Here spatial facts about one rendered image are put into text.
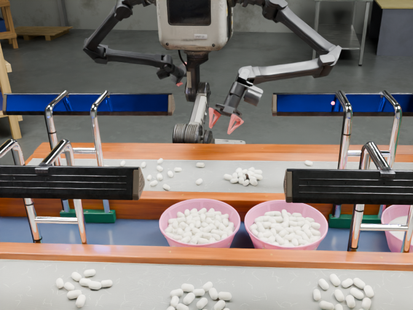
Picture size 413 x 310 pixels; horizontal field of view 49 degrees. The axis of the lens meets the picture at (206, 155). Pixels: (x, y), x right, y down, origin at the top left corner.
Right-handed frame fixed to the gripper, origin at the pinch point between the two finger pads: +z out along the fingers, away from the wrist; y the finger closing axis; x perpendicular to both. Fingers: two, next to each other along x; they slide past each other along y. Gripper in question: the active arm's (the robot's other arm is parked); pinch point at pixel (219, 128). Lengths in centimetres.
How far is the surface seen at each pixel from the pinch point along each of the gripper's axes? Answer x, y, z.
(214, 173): -6.4, -1.9, 16.8
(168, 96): 30.5, 3.5, 0.1
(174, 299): 42, -42, 54
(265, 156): -23.1, -10.5, 1.1
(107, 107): 39.9, 19.0, 12.2
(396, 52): -455, 121, -263
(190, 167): -4.3, 9.0, 18.6
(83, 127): -123, 245, 17
